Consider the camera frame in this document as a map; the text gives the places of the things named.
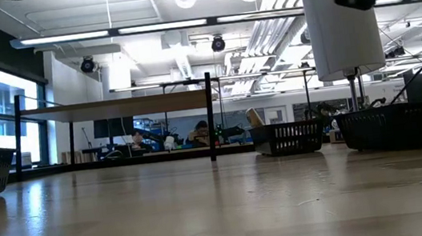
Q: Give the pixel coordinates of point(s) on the wooden desk riser shelf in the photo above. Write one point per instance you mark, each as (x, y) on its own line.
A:
(113, 108)

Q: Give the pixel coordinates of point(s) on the white shade table lamp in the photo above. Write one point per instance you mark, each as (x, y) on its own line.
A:
(343, 41)

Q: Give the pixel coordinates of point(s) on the round black ceiling device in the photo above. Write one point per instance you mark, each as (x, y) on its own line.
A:
(218, 44)
(87, 64)

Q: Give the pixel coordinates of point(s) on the person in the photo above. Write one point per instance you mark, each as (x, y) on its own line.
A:
(138, 140)
(199, 132)

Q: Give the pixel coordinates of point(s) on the long ceiling light strip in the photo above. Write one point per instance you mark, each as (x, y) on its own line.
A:
(64, 38)

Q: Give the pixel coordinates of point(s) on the dark wall screen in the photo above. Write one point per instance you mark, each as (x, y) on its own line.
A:
(113, 128)

